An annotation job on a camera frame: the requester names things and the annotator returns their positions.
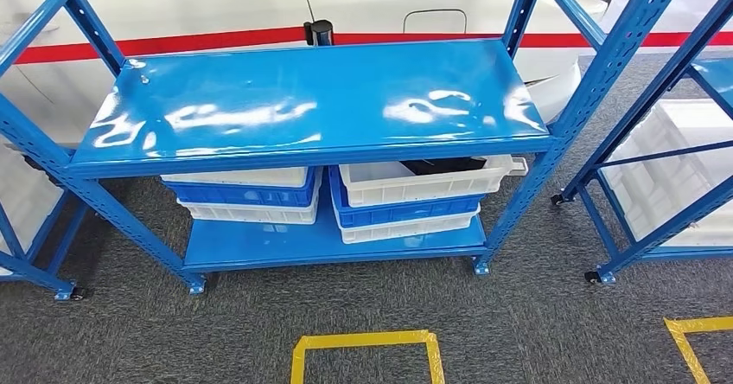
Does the black plastic panel part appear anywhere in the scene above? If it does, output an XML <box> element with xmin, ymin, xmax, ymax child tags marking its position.
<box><xmin>399</xmin><ymin>157</ymin><xmax>489</xmax><ymax>176</ymax></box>

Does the white car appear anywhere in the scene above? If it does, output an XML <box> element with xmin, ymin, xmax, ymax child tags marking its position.
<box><xmin>0</xmin><ymin>0</ymin><xmax>628</xmax><ymax>149</ymax></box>

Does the black stanchion post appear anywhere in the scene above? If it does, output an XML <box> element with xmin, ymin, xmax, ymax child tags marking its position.
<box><xmin>303</xmin><ymin>19</ymin><xmax>335</xmax><ymax>48</ymax></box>

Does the red barrier belt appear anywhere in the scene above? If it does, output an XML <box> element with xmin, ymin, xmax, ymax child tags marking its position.
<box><xmin>14</xmin><ymin>26</ymin><xmax>309</xmax><ymax>67</ymax></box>
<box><xmin>333</xmin><ymin>30</ymin><xmax>733</xmax><ymax>50</ymax></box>

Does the yellow floor tape square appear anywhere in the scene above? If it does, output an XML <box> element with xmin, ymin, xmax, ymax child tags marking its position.
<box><xmin>663</xmin><ymin>315</ymin><xmax>733</xmax><ymax>384</ymax></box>
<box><xmin>290</xmin><ymin>330</ymin><xmax>447</xmax><ymax>384</ymax></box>

